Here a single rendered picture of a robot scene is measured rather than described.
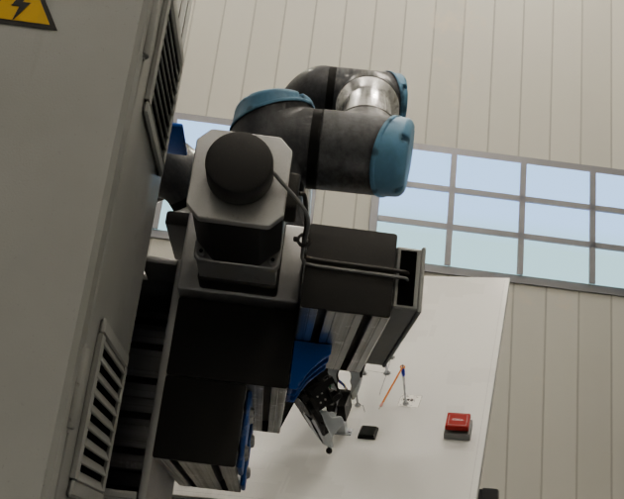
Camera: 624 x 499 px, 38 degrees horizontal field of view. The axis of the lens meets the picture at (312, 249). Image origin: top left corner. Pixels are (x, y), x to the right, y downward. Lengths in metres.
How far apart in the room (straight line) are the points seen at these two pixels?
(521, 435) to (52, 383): 4.83
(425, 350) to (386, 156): 1.12
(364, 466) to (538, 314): 3.69
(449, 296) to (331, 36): 3.73
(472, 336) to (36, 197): 1.81
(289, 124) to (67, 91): 0.61
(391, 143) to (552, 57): 5.08
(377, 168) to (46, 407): 0.74
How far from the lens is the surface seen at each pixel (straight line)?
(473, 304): 2.51
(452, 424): 1.99
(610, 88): 6.31
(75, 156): 0.66
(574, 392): 5.49
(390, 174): 1.25
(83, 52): 0.70
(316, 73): 1.68
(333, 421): 1.91
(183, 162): 1.56
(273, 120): 1.26
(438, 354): 2.29
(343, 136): 1.25
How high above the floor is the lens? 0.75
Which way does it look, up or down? 20 degrees up
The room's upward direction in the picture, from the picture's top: 7 degrees clockwise
